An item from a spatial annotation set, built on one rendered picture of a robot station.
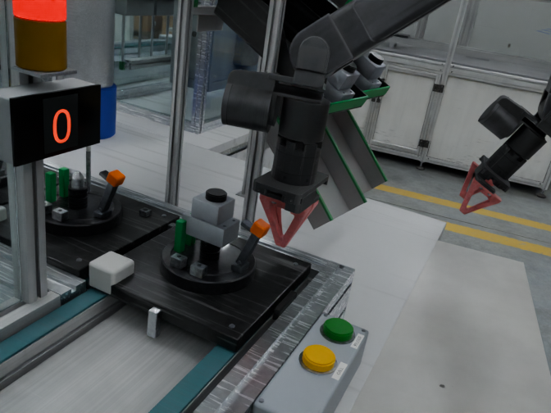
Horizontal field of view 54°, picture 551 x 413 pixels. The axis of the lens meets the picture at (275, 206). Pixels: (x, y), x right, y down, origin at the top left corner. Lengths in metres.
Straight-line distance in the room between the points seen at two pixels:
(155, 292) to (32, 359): 0.17
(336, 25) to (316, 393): 0.42
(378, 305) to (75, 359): 0.54
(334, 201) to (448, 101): 3.74
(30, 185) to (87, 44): 0.97
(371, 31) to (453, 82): 4.05
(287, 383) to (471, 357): 0.41
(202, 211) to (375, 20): 0.33
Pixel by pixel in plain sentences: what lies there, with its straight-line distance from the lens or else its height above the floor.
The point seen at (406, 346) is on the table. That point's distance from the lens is 0.94.
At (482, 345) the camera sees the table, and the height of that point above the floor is 0.86.
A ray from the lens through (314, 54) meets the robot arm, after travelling 0.63.
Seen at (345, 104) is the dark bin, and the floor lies 1.20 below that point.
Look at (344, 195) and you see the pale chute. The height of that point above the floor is 1.02.
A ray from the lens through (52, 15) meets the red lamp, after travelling 0.61.
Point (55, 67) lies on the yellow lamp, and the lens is 0.62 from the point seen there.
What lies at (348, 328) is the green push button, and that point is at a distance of 0.74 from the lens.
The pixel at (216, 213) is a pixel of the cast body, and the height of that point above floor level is 1.07.
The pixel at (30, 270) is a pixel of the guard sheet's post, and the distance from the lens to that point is 0.74.
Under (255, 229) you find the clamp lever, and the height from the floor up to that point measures 1.06.
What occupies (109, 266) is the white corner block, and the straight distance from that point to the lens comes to 0.77.
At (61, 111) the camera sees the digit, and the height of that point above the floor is 1.22.
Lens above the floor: 1.39
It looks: 23 degrees down
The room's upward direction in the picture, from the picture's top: 9 degrees clockwise
